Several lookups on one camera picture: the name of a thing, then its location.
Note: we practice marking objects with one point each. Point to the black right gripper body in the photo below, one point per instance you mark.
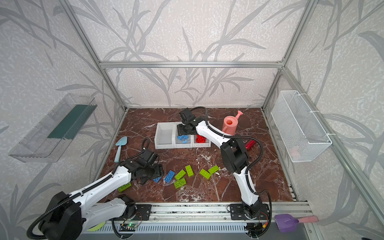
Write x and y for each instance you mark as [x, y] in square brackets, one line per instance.
[183, 129]

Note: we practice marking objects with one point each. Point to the clear wall shelf green mat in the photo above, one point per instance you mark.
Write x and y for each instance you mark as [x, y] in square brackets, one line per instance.
[50, 138]

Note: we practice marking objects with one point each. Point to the green toy spade wooden handle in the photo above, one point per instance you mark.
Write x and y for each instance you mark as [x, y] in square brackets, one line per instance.
[97, 227]

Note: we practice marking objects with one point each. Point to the white wire wall basket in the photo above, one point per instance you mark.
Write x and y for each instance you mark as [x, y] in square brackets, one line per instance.
[302, 133]

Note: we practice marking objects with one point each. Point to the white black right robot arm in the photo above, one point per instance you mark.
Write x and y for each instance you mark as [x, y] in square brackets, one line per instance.
[234, 154]

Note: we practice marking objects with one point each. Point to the pink toy watering can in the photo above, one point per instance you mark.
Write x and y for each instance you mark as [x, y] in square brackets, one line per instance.
[230, 124]

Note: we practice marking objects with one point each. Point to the red lego brick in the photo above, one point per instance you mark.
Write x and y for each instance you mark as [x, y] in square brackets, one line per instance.
[200, 139]

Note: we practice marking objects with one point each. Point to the green lego brick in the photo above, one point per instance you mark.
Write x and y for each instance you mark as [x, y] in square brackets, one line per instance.
[189, 170]
[180, 175]
[214, 169]
[122, 188]
[205, 174]
[180, 183]

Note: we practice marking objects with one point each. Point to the red handled tool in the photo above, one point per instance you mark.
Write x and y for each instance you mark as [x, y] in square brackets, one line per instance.
[249, 144]

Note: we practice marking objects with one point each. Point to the purple toy shovel pink handle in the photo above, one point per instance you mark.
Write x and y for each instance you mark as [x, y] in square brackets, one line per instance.
[287, 223]

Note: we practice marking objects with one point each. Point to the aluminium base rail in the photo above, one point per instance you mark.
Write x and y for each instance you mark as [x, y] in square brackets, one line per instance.
[214, 212]

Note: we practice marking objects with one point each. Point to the blue lego brick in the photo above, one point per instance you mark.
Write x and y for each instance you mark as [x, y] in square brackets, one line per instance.
[156, 180]
[184, 139]
[169, 176]

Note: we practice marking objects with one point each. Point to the light blue toy trowel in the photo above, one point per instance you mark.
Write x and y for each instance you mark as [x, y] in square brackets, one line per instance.
[121, 142]

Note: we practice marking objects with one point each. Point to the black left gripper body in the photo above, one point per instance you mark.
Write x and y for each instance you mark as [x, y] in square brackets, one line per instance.
[156, 172]

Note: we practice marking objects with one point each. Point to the white middle sorting bin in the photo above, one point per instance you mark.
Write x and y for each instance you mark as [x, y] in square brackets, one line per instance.
[177, 144]

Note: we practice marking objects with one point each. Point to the white right sorting bin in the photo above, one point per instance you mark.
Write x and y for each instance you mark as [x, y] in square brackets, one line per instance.
[207, 144]

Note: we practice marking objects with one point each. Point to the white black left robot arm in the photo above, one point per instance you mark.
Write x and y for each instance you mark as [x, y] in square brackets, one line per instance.
[69, 215]

